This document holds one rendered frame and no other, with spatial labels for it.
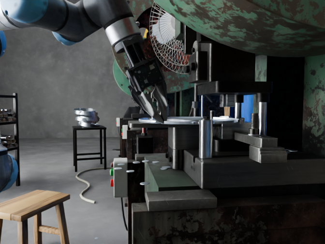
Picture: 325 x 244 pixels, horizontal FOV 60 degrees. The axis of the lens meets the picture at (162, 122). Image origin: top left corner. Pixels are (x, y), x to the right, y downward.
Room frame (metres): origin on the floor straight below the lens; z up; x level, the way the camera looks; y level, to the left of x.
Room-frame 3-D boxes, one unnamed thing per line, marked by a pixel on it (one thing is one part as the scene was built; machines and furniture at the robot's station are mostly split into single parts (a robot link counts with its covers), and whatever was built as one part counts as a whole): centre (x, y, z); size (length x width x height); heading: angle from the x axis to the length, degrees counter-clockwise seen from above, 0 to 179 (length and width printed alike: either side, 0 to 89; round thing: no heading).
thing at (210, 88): (0.84, -0.21, 0.86); 0.20 x 0.16 x 0.05; 8
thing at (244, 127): (0.84, -0.20, 0.76); 0.15 x 0.09 x 0.05; 8
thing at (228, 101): (0.84, -0.19, 0.84); 0.05 x 0.03 x 0.04; 8
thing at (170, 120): (0.82, -0.08, 0.78); 0.29 x 0.29 x 0.01
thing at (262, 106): (0.77, -0.27, 0.81); 0.02 x 0.02 x 0.14
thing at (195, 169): (0.84, -0.20, 0.68); 0.45 x 0.30 x 0.06; 8
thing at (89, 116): (3.73, 0.98, 0.40); 0.45 x 0.40 x 0.79; 20
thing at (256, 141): (0.68, -0.22, 0.76); 0.17 x 0.06 x 0.10; 8
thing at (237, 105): (0.93, -0.25, 0.81); 0.02 x 0.02 x 0.14
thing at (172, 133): (0.82, -0.03, 0.72); 0.25 x 0.14 x 0.14; 98
